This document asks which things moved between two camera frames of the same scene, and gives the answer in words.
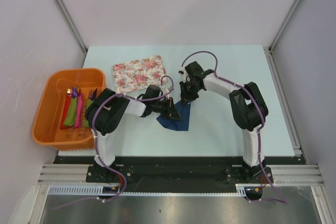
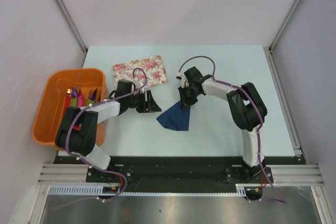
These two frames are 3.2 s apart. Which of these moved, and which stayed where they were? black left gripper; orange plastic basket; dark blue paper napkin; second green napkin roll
Moved: black left gripper
Stayed: orange plastic basket; dark blue paper napkin; second green napkin roll
